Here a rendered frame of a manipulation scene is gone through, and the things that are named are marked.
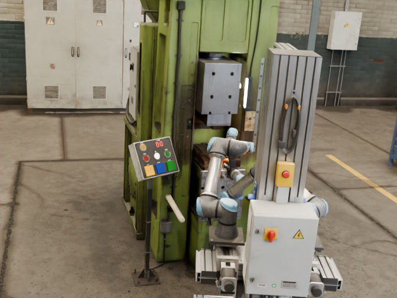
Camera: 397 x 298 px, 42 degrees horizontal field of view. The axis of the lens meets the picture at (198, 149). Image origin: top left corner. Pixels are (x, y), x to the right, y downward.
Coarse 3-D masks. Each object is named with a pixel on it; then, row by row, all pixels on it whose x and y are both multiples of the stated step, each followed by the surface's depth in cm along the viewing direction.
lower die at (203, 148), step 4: (196, 144) 457; (200, 144) 458; (196, 148) 449; (200, 148) 447; (204, 148) 448; (192, 152) 453; (204, 152) 438; (196, 156) 441; (208, 156) 429; (204, 160) 421; (208, 160) 422; (204, 164) 422; (208, 164) 423; (208, 168) 424
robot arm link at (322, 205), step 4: (304, 192) 344; (308, 192) 345; (304, 196) 343; (308, 196) 342; (312, 196) 341; (316, 196) 343; (308, 200) 340; (312, 200) 339; (316, 200) 339; (320, 200) 341; (324, 200) 343; (316, 204) 336; (320, 204) 338; (324, 204) 340; (320, 208) 335; (324, 208) 338; (320, 212) 334; (324, 212) 338; (320, 216) 336
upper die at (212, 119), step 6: (198, 114) 431; (204, 114) 416; (210, 114) 410; (216, 114) 411; (222, 114) 412; (228, 114) 414; (204, 120) 416; (210, 120) 411; (216, 120) 412; (222, 120) 414; (228, 120) 415
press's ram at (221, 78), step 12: (204, 60) 407; (216, 60) 411; (228, 60) 416; (204, 72) 397; (216, 72) 400; (228, 72) 403; (240, 72) 406; (204, 84) 400; (216, 84) 403; (228, 84) 406; (204, 96) 403; (216, 96) 406; (228, 96) 409; (204, 108) 406; (216, 108) 409; (228, 108) 412
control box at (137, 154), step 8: (136, 144) 382; (144, 144) 386; (152, 144) 391; (168, 144) 400; (136, 152) 381; (144, 152) 385; (152, 152) 389; (160, 152) 393; (136, 160) 381; (144, 160) 383; (152, 160) 387; (160, 160) 392; (168, 160) 396; (176, 160) 401; (136, 168) 383; (176, 168) 399; (136, 176) 385; (144, 176) 379; (152, 176) 384; (160, 176) 396
